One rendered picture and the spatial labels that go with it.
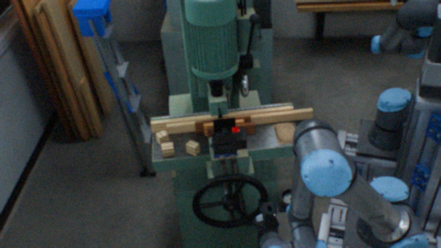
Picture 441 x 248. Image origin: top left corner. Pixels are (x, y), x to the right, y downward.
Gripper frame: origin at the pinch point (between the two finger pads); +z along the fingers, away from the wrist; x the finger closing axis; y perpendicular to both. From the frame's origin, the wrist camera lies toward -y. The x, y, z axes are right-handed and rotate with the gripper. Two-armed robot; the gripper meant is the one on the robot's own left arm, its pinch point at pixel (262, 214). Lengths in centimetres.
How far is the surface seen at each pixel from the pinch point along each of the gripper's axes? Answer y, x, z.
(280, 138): -24.6, 10.3, 17.8
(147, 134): -9, -56, 126
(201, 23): -70, -19, -4
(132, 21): -88, -80, 276
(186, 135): -26.4, -27.7, 26.5
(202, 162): -17.0, -21.4, 16.6
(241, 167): -16.6, -6.6, 6.6
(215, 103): -40.1, -15.0, 17.0
